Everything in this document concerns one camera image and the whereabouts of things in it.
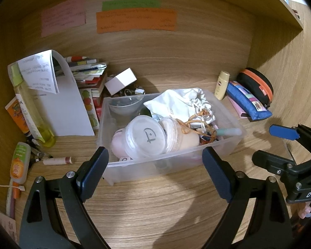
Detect black case with orange zip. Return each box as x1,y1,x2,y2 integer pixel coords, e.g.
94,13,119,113
236,67,274,109

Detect fruit print booklet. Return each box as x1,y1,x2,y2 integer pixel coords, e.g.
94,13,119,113
79,88,100,130

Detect stack of books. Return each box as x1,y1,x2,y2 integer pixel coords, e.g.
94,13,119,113
63,55,109,130

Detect yellow green bottle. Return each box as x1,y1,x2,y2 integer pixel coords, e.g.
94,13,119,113
7,63,57,148

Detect clear plastic storage box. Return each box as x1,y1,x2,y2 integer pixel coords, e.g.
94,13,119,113
96,93,248,186

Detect pink plush charm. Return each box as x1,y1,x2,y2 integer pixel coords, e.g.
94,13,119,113
299,203,311,219

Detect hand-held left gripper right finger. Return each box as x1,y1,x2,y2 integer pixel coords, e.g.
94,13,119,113
202,146,294,249

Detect clear bottle with orange label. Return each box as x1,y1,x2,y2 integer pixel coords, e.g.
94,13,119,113
10,142,32,184

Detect orange printed box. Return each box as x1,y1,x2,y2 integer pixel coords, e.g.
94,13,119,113
5,96,33,137

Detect silver metal clips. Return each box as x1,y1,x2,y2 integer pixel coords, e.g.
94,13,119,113
118,84,146,98

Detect orange braided cord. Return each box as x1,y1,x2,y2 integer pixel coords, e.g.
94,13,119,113
177,109,218,142

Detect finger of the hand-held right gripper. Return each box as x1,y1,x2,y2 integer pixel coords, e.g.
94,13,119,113
269,124,311,148
252,150,301,177

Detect pink round object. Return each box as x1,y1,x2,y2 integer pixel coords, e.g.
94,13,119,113
111,128,130,157

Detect pink flat pouch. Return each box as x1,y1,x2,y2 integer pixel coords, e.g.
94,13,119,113
227,96,249,118

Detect pink paper note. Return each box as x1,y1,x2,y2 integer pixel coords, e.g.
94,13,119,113
41,0,86,38

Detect grey pen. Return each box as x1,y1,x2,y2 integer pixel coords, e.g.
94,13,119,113
26,137,53,159

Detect orange paper note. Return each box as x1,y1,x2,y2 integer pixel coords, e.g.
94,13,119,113
96,8,177,34

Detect small round clear lidded cup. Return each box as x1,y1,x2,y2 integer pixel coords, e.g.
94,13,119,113
124,115,168,159

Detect green paper note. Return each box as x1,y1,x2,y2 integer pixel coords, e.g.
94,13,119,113
102,0,162,11

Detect printed paper card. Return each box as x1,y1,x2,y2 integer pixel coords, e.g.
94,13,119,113
0,207,18,242

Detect curled white paper sheet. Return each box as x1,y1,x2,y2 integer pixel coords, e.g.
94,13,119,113
18,50,95,137

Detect small white box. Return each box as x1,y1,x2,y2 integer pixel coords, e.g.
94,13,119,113
104,67,137,95

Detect wooden desktop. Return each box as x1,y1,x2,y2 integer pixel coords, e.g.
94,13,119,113
0,75,311,249

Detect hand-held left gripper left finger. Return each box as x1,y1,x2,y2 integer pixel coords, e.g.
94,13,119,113
19,146,110,249

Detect lip balm tube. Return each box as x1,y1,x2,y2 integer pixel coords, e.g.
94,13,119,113
43,156,75,165

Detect teal white tube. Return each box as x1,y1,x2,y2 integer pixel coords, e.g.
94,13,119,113
215,128,243,138

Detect cream sunscreen bottle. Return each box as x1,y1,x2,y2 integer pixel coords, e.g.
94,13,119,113
214,71,230,100

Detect clear plastic bowl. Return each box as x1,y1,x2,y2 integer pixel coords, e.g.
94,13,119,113
108,95,143,116

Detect red white marker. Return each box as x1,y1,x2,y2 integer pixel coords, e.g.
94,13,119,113
65,55,89,62

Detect blue zip pouch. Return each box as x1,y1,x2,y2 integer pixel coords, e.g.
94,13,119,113
227,81,272,122

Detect white cable tie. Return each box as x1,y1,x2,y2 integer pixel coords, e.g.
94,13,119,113
0,171,25,191

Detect white drawstring pouch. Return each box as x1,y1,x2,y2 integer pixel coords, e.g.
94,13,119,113
143,88,217,129

